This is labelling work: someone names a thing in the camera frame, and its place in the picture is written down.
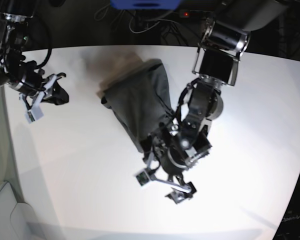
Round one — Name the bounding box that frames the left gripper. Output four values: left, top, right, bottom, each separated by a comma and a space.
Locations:
140, 129, 197, 205

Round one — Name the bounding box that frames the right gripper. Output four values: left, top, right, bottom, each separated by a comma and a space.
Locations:
22, 73, 69, 106

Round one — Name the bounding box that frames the dark grey t-shirt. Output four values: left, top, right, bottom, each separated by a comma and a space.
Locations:
101, 58, 173, 153

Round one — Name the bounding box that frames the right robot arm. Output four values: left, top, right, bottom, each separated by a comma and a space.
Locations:
0, 0, 69, 106

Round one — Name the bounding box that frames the blue box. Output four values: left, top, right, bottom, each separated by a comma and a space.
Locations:
110, 0, 182, 10

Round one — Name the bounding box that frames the grey chair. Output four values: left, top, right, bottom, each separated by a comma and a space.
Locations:
0, 182, 47, 240

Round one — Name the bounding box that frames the black power strip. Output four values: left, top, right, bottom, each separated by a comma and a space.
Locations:
178, 9, 211, 19

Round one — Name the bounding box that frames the white cable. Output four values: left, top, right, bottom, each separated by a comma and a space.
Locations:
128, 14, 163, 34

